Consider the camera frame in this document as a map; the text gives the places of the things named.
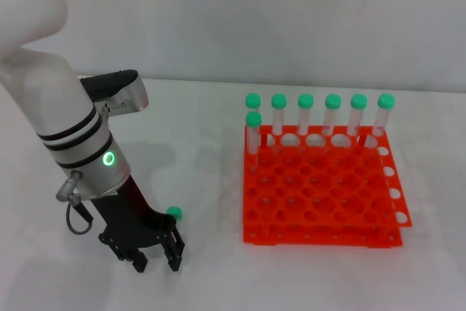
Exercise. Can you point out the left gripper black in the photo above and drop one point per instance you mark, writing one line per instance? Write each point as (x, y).
(131, 223)

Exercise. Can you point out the green-capped clear test tube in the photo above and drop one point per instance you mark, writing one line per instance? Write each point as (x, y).
(332, 101)
(305, 101)
(279, 101)
(253, 119)
(174, 212)
(253, 100)
(386, 101)
(358, 102)

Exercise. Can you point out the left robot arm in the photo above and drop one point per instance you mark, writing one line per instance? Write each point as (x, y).
(54, 100)

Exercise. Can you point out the orange test tube rack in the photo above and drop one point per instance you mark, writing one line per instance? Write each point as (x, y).
(327, 194)

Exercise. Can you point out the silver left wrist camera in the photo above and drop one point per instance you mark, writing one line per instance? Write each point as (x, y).
(123, 92)

